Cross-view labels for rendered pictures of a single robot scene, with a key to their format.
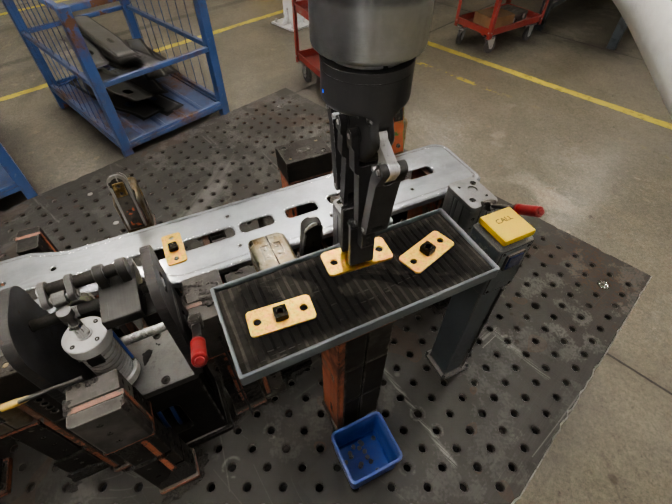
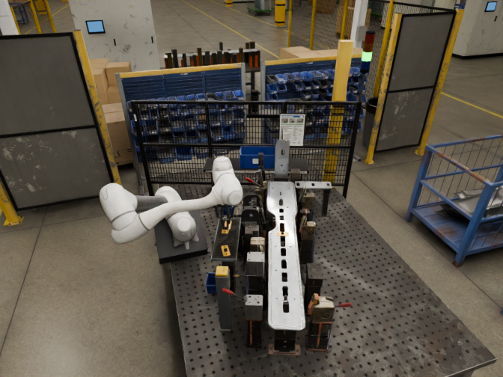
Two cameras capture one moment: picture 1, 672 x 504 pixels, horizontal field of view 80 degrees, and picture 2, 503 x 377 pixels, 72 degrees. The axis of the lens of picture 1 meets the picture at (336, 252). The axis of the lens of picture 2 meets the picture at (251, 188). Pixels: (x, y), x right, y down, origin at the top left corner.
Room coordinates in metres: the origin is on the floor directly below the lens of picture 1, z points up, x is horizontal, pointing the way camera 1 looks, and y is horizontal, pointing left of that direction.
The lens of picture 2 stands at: (1.19, -1.33, 2.49)
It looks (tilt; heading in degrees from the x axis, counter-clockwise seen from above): 33 degrees down; 118
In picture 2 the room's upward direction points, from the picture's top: 1 degrees counter-clockwise
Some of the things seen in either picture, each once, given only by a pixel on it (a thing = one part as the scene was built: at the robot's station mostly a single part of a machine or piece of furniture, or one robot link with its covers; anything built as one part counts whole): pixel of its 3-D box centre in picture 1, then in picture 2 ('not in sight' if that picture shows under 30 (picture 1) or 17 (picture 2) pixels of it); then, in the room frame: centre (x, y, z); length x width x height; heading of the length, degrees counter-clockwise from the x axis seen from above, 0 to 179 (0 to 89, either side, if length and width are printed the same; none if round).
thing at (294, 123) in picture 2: not in sight; (291, 129); (0.18, 1.28, 1.30); 0.23 x 0.02 x 0.31; 26
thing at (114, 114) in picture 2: not in sight; (102, 123); (-3.08, 1.94, 0.52); 1.21 x 0.81 x 1.05; 139
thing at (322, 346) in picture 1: (357, 282); (227, 237); (0.33, -0.03, 1.16); 0.37 x 0.14 x 0.02; 116
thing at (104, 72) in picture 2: not in sight; (112, 95); (-4.00, 3.00, 0.52); 1.20 x 0.80 x 1.05; 132
